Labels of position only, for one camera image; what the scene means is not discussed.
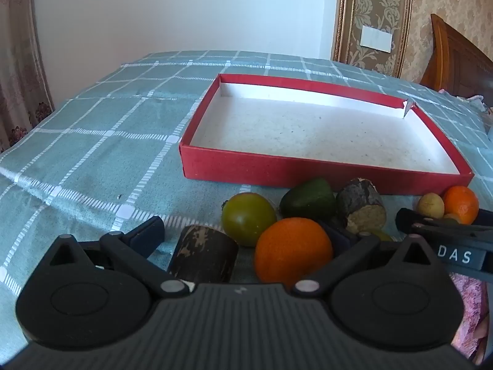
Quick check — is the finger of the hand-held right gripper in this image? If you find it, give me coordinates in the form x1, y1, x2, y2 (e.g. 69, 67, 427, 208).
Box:
396, 207, 493, 240

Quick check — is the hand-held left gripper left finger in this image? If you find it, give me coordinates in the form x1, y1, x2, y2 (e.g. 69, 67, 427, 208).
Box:
49, 216, 190, 298

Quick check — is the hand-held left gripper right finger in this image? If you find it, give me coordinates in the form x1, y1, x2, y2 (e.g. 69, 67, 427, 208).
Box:
291, 227, 449, 298

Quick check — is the small orange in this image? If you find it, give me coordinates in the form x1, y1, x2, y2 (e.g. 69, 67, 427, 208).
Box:
442, 186, 479, 225

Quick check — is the dark green avocado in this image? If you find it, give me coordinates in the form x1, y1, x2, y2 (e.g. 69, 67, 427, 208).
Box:
279, 178, 337, 223

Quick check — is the large orange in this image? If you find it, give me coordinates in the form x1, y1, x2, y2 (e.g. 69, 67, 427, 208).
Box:
254, 218, 334, 286

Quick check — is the green tomato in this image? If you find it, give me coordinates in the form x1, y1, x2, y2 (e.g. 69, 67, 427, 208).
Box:
221, 193, 278, 248

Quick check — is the red shallow cardboard box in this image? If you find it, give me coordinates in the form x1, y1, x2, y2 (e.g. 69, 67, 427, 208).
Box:
179, 73, 474, 195

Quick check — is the pink towel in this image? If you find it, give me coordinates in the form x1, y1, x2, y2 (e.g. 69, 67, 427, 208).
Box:
449, 272, 487, 360

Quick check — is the green checked bed sheet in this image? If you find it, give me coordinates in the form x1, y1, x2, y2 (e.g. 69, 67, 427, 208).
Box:
0, 50, 493, 357

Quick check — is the brown wooden headboard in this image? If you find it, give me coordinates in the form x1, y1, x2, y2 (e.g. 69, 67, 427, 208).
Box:
420, 13, 493, 107

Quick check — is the patterned beige curtain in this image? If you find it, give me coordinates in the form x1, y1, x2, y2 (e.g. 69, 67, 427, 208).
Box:
0, 0, 57, 155

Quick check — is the gold framed wallpaper panel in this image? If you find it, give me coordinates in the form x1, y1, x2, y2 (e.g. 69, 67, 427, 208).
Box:
330, 0, 414, 78

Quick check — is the white wall switch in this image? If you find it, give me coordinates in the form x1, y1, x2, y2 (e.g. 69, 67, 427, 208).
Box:
361, 25, 394, 52

